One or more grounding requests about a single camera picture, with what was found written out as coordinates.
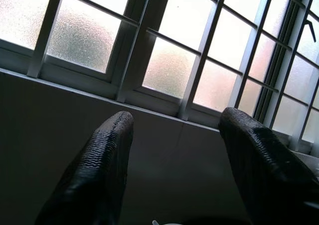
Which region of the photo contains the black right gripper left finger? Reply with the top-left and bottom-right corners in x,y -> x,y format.
34,110 -> 135,225

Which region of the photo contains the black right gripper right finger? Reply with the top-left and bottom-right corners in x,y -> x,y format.
218,107 -> 319,225

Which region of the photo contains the dark window handle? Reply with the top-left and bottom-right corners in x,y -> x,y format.
304,19 -> 318,43

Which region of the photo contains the white framed frosted window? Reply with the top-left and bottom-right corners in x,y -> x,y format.
0,0 -> 319,158

